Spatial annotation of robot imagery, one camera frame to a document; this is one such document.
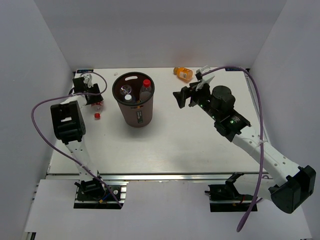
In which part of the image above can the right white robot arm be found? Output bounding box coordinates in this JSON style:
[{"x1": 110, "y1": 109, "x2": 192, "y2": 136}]
[{"x1": 173, "y1": 82, "x2": 316, "y2": 214}]

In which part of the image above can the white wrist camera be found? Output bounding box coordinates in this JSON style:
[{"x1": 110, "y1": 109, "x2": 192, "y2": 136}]
[
  {"x1": 195, "y1": 65, "x2": 215, "y2": 91},
  {"x1": 81, "y1": 72, "x2": 93, "y2": 88}
]

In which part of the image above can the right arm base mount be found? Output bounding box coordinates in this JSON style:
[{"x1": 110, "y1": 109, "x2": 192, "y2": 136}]
[{"x1": 204, "y1": 172, "x2": 258, "y2": 213}]

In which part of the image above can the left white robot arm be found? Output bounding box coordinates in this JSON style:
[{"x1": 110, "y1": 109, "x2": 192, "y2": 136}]
[{"x1": 50, "y1": 73, "x2": 102, "y2": 186}]

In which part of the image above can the clear bottle red label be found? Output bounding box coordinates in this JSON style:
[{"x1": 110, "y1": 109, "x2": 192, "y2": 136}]
[{"x1": 90, "y1": 101, "x2": 104, "y2": 120}]

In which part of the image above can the brown plastic waste bin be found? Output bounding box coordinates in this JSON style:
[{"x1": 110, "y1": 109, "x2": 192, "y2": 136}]
[{"x1": 112, "y1": 72, "x2": 155, "y2": 128}]

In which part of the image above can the blue label water bottle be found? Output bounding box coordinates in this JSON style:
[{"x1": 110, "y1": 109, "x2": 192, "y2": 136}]
[
  {"x1": 124, "y1": 94, "x2": 133, "y2": 102},
  {"x1": 120, "y1": 84, "x2": 132, "y2": 96}
]

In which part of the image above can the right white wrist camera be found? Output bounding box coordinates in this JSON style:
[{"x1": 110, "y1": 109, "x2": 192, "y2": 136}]
[{"x1": 195, "y1": 65, "x2": 215, "y2": 91}]

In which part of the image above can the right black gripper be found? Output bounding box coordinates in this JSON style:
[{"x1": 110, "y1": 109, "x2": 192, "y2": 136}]
[{"x1": 173, "y1": 79, "x2": 220, "y2": 121}]

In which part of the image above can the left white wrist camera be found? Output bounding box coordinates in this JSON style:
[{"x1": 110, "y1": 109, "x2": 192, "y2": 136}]
[{"x1": 81, "y1": 72, "x2": 93, "y2": 88}]

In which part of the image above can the red cap bottle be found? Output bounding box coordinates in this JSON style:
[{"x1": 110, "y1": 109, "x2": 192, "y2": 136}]
[{"x1": 139, "y1": 79, "x2": 152, "y2": 102}]

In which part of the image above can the right blue corner sticker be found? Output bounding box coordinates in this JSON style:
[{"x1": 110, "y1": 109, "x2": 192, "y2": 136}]
[{"x1": 225, "y1": 67, "x2": 242, "y2": 72}]

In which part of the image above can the blue corner sticker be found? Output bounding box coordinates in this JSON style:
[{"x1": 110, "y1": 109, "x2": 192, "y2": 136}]
[
  {"x1": 225, "y1": 67, "x2": 242, "y2": 72},
  {"x1": 76, "y1": 69, "x2": 94, "y2": 74}
]

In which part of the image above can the left blue corner sticker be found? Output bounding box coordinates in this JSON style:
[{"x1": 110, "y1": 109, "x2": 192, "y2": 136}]
[{"x1": 76, "y1": 69, "x2": 94, "y2": 74}]

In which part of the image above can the orange bottle with white label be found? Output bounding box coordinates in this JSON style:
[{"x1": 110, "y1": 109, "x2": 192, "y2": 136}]
[{"x1": 173, "y1": 67, "x2": 193, "y2": 83}]

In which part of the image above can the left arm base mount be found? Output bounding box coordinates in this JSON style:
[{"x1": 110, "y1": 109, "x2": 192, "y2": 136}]
[{"x1": 73, "y1": 178, "x2": 126, "y2": 210}]

